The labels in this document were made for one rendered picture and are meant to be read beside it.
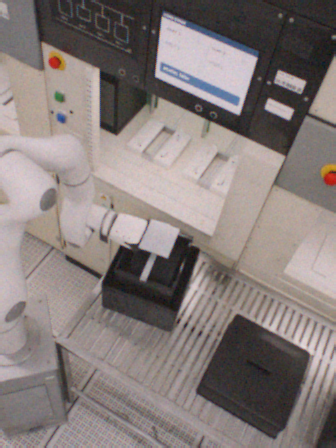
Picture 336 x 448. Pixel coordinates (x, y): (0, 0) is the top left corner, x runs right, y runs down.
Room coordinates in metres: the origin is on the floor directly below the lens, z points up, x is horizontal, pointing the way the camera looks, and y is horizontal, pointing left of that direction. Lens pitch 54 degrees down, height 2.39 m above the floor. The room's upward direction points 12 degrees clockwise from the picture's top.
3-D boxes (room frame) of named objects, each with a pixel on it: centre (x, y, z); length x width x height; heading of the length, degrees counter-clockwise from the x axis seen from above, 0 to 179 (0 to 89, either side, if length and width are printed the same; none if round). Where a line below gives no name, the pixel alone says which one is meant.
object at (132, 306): (0.85, 0.03, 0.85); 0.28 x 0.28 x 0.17; 81
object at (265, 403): (0.60, -0.38, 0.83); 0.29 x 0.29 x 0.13; 71
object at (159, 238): (0.85, 0.03, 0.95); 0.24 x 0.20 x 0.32; 171
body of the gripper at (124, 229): (0.87, 0.14, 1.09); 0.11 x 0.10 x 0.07; 81
